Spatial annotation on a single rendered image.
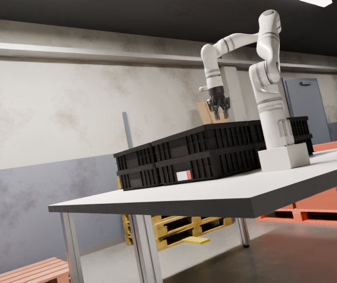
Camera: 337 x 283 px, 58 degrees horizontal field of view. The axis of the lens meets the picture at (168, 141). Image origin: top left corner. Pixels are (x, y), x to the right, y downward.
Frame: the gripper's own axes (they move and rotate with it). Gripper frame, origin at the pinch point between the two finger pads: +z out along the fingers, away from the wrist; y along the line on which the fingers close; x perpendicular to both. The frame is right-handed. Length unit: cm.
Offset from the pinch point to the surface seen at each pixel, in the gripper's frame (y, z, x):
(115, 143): 67, -5, 255
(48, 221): -33, 65, 250
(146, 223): -57, 33, -8
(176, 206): -66, 23, -41
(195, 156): -24.6, 15.3, -3.5
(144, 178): -27, 23, 39
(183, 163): -24.3, 17.5, 6.2
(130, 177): -28, 22, 53
